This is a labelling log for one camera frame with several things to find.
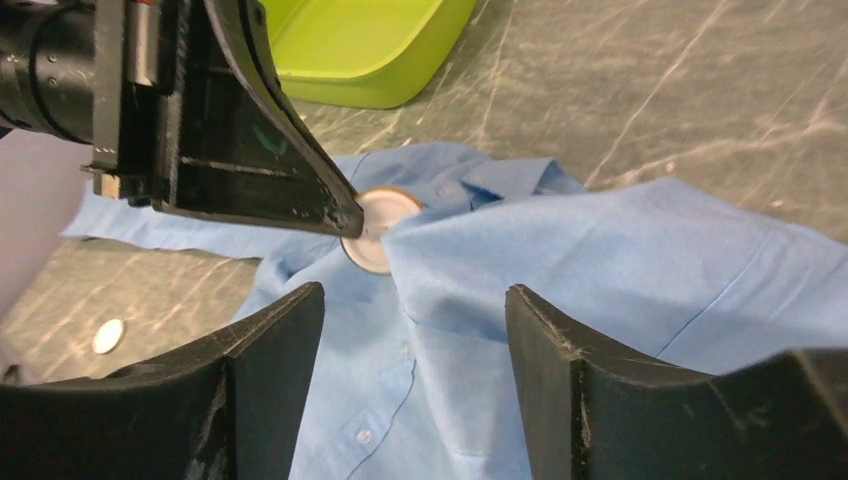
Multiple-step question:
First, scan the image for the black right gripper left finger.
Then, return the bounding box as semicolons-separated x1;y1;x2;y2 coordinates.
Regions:
1;282;325;479

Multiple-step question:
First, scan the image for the silver round brooch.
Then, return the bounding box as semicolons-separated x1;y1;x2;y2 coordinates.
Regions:
91;318;126;355
341;186;425;275

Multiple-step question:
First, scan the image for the light blue button shirt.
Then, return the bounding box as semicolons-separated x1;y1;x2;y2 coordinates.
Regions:
65;144;847;479

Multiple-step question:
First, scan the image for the green plastic basin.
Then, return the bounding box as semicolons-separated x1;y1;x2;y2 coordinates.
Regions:
263;0;476;109

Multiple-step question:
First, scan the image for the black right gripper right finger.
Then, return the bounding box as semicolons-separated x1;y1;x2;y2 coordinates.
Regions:
505;285;847;479

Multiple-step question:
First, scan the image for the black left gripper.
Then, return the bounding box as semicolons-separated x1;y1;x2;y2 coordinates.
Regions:
1;1;364;238

